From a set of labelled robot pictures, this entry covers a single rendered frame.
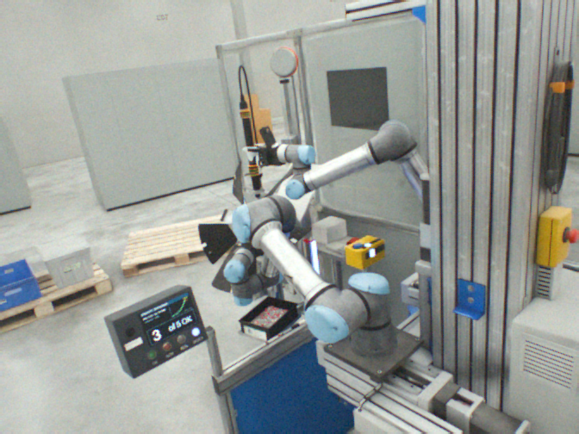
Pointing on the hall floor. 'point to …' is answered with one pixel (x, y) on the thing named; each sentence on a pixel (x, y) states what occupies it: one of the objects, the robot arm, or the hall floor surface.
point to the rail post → (227, 413)
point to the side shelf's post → (337, 274)
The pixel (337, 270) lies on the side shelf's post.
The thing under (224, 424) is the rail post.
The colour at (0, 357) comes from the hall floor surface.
